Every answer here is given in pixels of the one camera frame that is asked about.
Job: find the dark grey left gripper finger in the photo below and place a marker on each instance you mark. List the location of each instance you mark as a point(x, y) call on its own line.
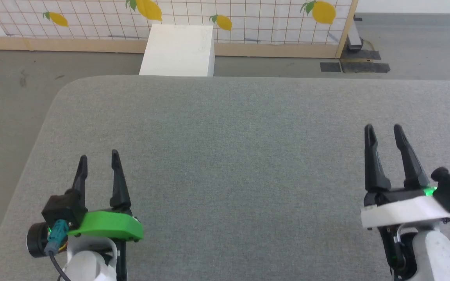
point(119, 187)
point(80, 179)

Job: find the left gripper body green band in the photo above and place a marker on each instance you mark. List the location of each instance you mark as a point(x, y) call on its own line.
point(108, 226)

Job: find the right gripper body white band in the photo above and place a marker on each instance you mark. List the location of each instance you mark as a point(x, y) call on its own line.
point(400, 208)

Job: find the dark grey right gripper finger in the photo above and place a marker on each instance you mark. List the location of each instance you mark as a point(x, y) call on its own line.
point(410, 164)
point(373, 164)

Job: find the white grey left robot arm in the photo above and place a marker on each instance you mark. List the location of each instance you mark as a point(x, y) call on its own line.
point(88, 265)

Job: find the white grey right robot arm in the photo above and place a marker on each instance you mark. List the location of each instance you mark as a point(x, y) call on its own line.
point(438, 257)

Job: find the wide black floor mat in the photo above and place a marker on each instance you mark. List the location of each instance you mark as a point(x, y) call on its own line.
point(365, 67)

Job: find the small black floor mat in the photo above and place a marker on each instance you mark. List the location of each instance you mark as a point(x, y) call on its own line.
point(330, 67)

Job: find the dark floor mat under foot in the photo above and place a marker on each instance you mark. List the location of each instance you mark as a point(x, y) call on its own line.
point(361, 54)

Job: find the grey metal partition foot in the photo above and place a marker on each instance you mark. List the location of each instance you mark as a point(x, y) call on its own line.
point(354, 35)

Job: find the white rectangular box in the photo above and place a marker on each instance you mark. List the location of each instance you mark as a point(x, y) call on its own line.
point(178, 50)

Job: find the wooden framed lemon print partition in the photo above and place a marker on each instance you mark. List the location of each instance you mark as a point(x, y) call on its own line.
point(92, 27)

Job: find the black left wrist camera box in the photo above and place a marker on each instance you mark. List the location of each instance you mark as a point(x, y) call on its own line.
point(59, 218)

